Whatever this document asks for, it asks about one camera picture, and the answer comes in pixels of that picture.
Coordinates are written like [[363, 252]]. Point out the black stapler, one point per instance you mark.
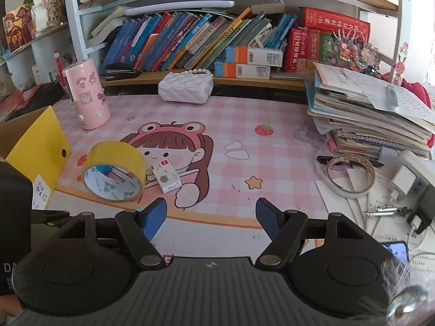
[[120, 73]]

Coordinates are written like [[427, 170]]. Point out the red flat dictionary box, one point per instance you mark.
[[333, 23]]

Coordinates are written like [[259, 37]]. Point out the colourful acrylic decoration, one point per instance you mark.
[[353, 54]]

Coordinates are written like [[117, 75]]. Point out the black case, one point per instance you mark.
[[47, 96]]

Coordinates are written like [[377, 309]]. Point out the orange blue white carton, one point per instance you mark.
[[241, 71], [255, 56]]

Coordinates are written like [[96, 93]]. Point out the pink printed desk mat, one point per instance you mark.
[[272, 149]]

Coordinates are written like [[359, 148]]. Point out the cartoon deer sticker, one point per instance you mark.
[[401, 71]]

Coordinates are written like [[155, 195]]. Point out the red bag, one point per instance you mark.
[[421, 90]]

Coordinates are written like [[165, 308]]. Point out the beige paperback book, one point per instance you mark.
[[105, 20]]

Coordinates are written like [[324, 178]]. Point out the black smartphone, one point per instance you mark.
[[397, 251]]

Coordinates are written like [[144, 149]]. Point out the yellow cardboard box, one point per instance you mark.
[[34, 149]]

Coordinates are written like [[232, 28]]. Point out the small white card box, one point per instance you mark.
[[165, 176]]

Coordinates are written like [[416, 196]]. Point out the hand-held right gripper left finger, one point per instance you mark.
[[154, 215]]

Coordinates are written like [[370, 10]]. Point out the yellow tape roll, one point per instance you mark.
[[112, 149]]

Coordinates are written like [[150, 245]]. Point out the white small bag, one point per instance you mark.
[[44, 10]]

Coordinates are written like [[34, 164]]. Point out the row of leaning colourful books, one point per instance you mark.
[[190, 37]]

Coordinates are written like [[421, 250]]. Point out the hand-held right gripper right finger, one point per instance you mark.
[[268, 215]]

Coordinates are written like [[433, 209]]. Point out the red paper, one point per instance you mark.
[[20, 100]]

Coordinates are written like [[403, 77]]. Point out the stack of papers and notebooks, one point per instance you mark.
[[356, 108]]

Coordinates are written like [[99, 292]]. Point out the red thick dictionary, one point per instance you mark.
[[312, 49], [295, 51]]

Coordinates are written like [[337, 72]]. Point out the pink cylindrical humidifier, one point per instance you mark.
[[86, 95]]

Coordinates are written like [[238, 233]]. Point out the red pen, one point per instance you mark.
[[59, 64]]

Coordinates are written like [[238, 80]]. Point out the black pen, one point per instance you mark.
[[323, 159]]

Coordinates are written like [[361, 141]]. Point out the white power strip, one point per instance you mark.
[[421, 176]]

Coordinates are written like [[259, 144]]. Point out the loose paper sheets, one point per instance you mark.
[[356, 210]]

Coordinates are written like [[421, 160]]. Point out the white bookshelf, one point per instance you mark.
[[73, 17]]

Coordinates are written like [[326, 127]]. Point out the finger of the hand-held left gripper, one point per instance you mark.
[[47, 216]]

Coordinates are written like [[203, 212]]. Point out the black charger adapter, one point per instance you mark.
[[421, 214]]

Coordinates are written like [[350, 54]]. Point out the white charger adapter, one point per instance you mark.
[[402, 180]]

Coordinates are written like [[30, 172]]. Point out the white quilted purse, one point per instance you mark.
[[183, 88]]

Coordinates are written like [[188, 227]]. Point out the fortune god figure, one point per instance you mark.
[[18, 30]]

